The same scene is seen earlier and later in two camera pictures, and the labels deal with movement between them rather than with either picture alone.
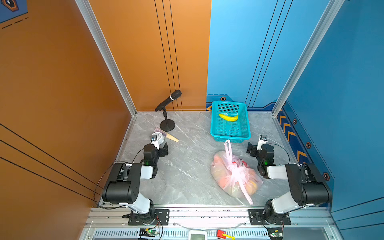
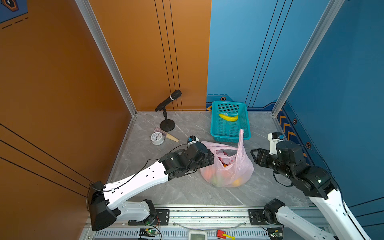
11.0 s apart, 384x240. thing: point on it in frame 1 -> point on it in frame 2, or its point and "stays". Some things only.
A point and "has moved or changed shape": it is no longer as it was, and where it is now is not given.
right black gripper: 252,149 -> 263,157
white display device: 197,235 stays
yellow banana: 229,118 stays
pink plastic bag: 233,176 has moved or changed shape
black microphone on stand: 168,125 stays
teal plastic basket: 235,131 stays
